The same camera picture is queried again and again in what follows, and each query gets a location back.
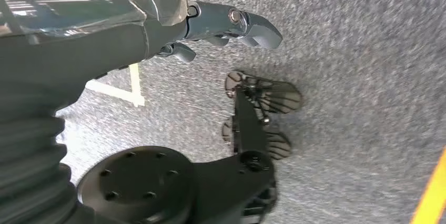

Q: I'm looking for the yellow floor tape marking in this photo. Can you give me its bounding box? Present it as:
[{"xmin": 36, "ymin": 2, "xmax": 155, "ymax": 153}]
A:
[{"xmin": 410, "ymin": 147, "xmax": 446, "ymax": 224}]

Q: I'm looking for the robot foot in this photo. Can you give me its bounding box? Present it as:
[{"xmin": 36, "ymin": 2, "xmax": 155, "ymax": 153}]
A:
[{"xmin": 222, "ymin": 70, "xmax": 303, "ymax": 161}]

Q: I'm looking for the white floor tape marking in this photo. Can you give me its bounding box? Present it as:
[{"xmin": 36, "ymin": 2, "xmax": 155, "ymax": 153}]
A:
[{"xmin": 85, "ymin": 63, "xmax": 146, "ymax": 107}]

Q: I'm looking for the black robot leg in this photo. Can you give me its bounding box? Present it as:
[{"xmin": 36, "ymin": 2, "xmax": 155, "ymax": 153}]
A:
[{"xmin": 69, "ymin": 88, "xmax": 278, "ymax": 224}]

